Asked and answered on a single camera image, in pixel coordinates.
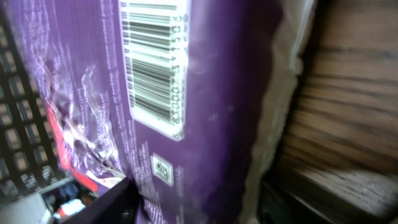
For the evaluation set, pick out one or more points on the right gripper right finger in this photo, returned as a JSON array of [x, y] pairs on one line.
[[274, 209]]

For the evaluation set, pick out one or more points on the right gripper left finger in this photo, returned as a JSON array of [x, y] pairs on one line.
[[117, 206]]

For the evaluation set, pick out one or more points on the purple Carefree pad pack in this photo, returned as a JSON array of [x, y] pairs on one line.
[[187, 99]]

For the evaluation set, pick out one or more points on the grey plastic mesh basket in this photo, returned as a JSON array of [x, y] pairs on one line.
[[29, 161]]

